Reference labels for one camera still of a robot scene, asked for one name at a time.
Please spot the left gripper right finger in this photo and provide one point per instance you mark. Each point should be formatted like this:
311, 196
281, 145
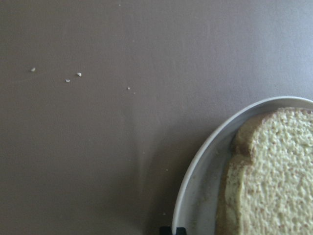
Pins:
181, 231

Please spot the white round plate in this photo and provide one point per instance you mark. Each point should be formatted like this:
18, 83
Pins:
197, 200

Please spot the bread slice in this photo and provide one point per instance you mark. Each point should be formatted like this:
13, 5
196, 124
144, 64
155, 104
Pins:
267, 185

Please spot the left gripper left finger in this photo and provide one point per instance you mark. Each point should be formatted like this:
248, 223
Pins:
165, 230

